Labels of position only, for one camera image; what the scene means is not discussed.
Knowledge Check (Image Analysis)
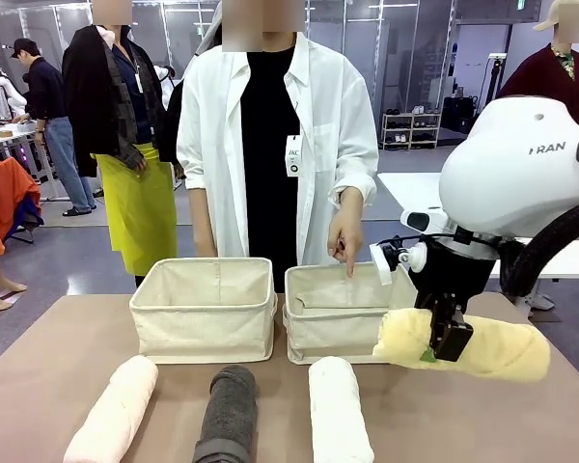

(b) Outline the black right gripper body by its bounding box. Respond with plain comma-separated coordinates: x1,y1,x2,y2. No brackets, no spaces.
413,239,496,311

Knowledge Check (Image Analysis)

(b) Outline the yellow towel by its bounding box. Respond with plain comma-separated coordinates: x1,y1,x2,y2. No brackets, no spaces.
372,308,552,384

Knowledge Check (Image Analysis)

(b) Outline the dark grey towel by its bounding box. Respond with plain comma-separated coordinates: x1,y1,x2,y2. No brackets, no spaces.
191,365,261,463

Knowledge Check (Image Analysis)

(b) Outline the cream towel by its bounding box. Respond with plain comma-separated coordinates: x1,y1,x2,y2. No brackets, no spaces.
62,355,159,463

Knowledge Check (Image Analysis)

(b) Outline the person's left forearm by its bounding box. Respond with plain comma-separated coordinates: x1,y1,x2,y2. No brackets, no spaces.
339,187,367,216

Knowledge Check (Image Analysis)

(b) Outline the person's right forearm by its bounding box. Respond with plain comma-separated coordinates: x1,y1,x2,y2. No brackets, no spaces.
192,185,220,259

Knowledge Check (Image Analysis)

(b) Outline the person's left hand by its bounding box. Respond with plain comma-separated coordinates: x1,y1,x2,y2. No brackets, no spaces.
327,210,366,280

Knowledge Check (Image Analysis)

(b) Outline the white right paper tag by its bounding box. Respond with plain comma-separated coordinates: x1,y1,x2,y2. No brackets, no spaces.
369,243,393,287

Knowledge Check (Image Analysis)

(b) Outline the white table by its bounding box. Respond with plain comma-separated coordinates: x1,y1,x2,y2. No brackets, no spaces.
376,172,579,282

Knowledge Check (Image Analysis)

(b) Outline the beige fabric basket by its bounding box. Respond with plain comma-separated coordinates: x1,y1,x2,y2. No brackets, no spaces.
128,257,277,366
283,261,419,366

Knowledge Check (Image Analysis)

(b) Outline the white rolled towel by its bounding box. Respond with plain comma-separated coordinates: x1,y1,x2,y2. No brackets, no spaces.
308,355,375,463

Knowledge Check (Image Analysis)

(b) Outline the wooden shoe rack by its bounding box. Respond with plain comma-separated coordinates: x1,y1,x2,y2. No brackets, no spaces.
381,111,442,151

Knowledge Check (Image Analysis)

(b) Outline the black case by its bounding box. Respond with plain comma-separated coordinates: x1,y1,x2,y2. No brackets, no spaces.
441,95,480,134

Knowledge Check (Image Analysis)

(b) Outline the white name badge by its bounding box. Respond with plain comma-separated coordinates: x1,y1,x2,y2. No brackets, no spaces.
286,134,307,178

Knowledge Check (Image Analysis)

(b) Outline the black tripod stand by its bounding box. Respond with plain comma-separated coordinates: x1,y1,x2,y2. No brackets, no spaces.
482,54,509,101

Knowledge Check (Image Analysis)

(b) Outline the mannequin in red coat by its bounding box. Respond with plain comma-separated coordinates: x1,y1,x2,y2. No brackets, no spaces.
498,41,579,125

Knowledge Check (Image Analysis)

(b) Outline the beige hat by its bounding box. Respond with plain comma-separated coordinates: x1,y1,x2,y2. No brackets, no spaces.
533,0,566,33

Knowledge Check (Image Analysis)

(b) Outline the person in white shirt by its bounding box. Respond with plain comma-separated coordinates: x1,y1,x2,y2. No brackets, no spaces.
176,0,380,293

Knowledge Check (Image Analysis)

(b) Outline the orange cloth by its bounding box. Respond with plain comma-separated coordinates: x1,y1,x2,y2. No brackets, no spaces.
0,157,43,242

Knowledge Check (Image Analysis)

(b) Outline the small white background robot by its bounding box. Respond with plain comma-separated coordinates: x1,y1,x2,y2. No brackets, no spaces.
0,70,29,124

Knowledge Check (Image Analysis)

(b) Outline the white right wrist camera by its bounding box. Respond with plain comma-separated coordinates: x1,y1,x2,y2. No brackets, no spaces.
399,207,449,233

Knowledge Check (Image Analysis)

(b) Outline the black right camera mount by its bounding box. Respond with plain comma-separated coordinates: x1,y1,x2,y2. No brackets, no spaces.
376,235,428,274

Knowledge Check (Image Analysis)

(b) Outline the black right cable sleeve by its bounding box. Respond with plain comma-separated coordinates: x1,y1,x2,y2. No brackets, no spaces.
498,204,579,303

